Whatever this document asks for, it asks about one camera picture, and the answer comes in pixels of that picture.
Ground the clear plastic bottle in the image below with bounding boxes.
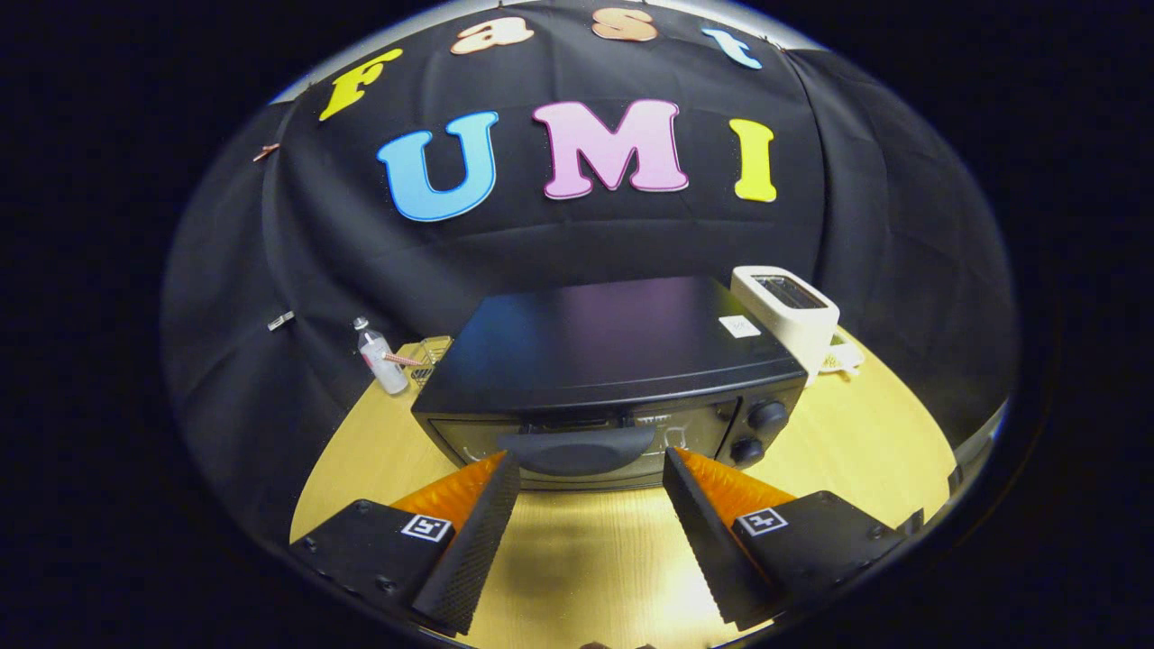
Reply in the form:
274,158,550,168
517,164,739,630
353,317,409,396

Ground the small wire basket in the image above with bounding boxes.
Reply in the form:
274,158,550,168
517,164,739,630
408,335,454,388

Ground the white pop-up toaster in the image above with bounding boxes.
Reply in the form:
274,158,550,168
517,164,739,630
730,265,841,387

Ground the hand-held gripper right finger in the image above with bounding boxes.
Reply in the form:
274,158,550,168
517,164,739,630
663,446,925,632

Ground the white divided dish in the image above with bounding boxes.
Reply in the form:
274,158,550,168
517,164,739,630
816,329,865,375

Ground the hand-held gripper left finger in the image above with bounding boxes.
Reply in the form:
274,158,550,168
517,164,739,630
290,451,522,636

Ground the black toaster oven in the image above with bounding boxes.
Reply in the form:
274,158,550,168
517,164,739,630
411,276,810,492

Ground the black backdrop cloth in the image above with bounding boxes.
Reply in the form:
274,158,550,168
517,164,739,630
160,5,1020,551

